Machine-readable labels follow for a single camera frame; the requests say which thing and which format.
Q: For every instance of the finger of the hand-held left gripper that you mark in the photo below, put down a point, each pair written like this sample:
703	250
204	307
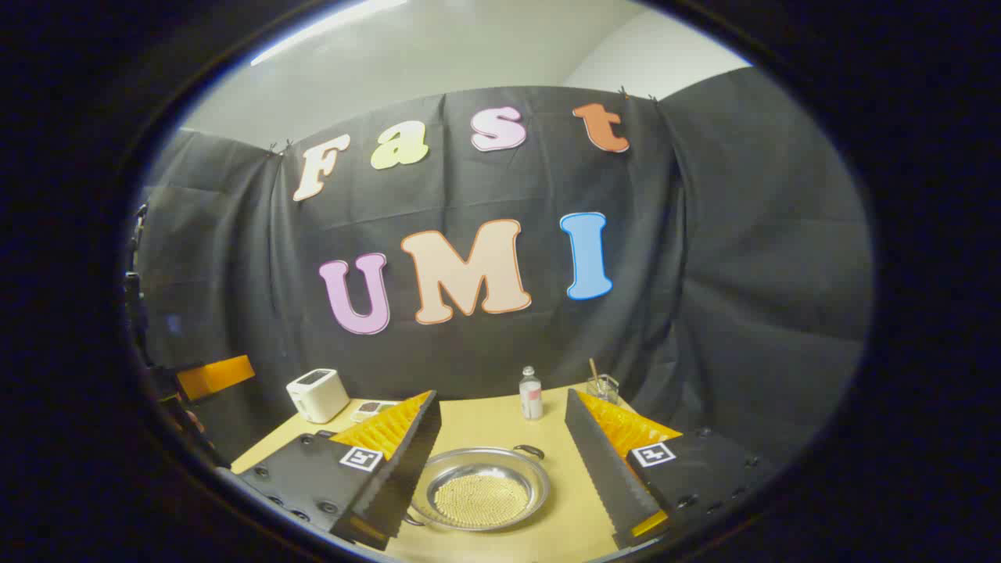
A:
215	377

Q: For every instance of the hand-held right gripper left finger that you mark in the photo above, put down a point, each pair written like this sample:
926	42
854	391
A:
407	461

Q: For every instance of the clear glass jar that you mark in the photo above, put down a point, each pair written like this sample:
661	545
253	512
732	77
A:
604	389

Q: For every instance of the black backdrop cloth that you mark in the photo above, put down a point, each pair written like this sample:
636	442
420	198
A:
704	274

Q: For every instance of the white divided dish with beans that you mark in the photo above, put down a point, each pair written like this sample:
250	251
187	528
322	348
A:
367	408

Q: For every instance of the white toaster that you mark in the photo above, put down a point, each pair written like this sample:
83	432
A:
317	395

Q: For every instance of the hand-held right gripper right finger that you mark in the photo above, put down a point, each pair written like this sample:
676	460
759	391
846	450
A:
602	469

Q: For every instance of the clear plastic bottle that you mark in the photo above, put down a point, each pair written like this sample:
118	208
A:
531	399

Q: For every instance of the wooden stick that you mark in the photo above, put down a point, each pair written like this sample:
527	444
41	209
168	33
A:
593	369

